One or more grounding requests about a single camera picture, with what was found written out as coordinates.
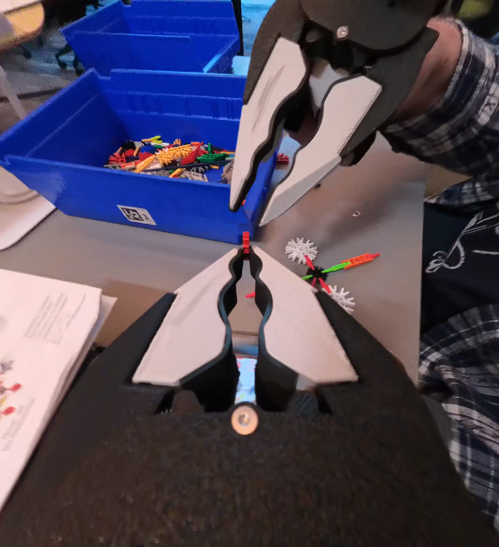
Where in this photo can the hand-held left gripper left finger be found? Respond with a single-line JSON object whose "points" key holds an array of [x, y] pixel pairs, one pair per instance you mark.
{"points": [[185, 337]]}

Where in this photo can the small red round toy connector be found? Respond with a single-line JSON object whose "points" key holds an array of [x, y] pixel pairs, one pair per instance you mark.
{"points": [[246, 241]]}

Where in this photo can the white paper leaflet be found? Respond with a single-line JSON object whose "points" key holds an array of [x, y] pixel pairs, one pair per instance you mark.
{"points": [[40, 342]]}

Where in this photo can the person's right forearm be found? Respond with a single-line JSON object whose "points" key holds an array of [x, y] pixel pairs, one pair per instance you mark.
{"points": [[480, 107]]}

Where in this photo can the person's right hand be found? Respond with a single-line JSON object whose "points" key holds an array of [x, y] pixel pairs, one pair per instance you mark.
{"points": [[437, 64]]}

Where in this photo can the pile of colourful toy pieces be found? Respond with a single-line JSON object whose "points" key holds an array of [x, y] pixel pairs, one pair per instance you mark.
{"points": [[168, 156]]}

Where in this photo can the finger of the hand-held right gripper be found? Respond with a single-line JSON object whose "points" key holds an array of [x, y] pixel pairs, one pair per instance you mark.
{"points": [[266, 98], [343, 119]]}

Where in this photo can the star toy rod model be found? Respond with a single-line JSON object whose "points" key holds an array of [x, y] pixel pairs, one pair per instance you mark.
{"points": [[301, 250]]}

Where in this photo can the blue plastic bin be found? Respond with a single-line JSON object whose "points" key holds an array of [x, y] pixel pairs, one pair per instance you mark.
{"points": [[146, 51], [82, 196]]}

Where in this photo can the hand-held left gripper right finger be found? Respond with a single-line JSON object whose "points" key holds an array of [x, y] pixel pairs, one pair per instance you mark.
{"points": [[305, 342]]}

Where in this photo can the white flat stand base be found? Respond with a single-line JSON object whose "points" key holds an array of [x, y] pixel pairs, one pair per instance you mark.
{"points": [[5, 213]]}

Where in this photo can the black framed tablet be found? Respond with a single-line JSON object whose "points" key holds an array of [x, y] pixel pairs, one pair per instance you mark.
{"points": [[245, 376]]}

